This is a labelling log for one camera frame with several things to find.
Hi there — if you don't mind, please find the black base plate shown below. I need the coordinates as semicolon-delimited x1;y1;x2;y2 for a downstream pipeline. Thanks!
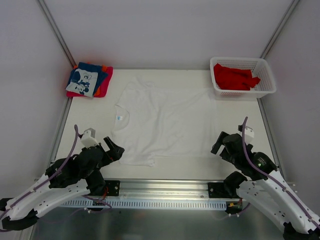
98;180;121;197
207;182;239;199

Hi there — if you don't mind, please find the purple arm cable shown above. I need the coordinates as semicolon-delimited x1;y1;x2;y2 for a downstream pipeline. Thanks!
212;116;320;230
0;124;112;226

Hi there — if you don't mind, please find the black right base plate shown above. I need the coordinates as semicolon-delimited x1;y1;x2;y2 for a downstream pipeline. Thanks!
207;182;239;199

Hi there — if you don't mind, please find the dark blue folded t shirt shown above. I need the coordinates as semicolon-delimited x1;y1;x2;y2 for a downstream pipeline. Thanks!
69;61;109;97

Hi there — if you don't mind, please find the light blue printed t shirt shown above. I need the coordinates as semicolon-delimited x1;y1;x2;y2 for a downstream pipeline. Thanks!
65;68;98;98

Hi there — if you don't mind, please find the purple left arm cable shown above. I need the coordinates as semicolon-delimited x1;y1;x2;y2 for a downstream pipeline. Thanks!
0;124;112;226

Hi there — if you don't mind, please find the aluminium mounting rail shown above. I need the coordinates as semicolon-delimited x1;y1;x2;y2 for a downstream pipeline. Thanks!
29;175;301;201

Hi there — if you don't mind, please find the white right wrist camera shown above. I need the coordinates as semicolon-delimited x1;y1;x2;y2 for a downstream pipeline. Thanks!
238;125;255;145

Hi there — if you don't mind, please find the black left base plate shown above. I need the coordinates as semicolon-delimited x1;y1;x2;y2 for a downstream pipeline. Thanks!
98;180;121;197

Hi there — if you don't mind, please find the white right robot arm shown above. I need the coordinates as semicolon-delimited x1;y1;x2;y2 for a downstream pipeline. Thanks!
211;131;320;240

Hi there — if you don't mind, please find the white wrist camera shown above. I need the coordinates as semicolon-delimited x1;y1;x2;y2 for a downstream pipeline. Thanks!
238;125;255;145
80;128;99;148

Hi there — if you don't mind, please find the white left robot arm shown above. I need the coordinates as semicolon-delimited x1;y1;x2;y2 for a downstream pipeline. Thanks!
0;137;125;232

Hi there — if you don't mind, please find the white slotted cable duct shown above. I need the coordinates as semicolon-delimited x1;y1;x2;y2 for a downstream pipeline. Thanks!
61;198;227;211

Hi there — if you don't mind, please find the pink folded t shirt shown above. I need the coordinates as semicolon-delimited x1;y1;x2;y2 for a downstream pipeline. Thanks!
66;65;114;99

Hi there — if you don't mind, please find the white t shirt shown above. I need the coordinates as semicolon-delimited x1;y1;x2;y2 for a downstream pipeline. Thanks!
111;79;217;167

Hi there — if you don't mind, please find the white plastic basket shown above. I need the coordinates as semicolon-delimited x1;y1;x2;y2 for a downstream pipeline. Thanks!
210;57;277;100

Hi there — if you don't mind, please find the red t shirt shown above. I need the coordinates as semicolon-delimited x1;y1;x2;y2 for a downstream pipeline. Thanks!
213;63;261;91

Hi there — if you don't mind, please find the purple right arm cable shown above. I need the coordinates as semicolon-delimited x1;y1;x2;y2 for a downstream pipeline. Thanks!
212;116;320;230

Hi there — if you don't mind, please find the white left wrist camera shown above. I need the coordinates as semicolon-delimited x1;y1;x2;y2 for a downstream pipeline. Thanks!
80;128;99;148

